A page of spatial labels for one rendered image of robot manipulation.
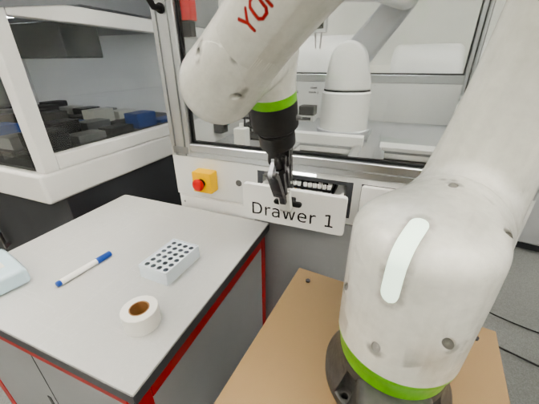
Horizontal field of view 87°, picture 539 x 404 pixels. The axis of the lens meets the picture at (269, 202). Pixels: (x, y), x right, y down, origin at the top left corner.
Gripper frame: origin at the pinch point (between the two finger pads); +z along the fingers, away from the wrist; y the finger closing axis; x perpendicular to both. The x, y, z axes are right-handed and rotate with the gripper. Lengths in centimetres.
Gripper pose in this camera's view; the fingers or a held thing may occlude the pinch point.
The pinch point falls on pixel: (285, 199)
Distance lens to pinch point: 71.0
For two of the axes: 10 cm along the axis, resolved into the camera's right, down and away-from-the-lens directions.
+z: 1.3, 7.1, 7.0
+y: -3.5, 6.9, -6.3
